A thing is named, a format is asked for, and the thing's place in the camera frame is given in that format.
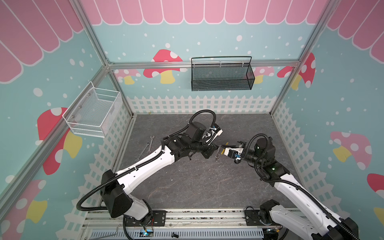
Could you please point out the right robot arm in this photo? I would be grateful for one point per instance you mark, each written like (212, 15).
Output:
(318, 222)

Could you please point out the silver combination wrench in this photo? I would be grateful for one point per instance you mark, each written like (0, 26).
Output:
(147, 149)

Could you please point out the white wire wall basket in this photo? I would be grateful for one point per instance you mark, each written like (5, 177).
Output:
(93, 112)

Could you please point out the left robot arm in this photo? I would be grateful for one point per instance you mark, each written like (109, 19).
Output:
(114, 194)

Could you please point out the black mesh wall basket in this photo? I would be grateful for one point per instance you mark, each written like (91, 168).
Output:
(230, 73)

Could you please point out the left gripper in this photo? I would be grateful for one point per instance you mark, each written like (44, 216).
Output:
(211, 147)

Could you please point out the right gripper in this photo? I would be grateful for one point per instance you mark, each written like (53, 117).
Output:
(237, 149)

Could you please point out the white vented cable duct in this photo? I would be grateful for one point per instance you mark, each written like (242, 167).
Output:
(197, 234)

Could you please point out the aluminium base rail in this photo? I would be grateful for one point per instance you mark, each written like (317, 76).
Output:
(191, 218)

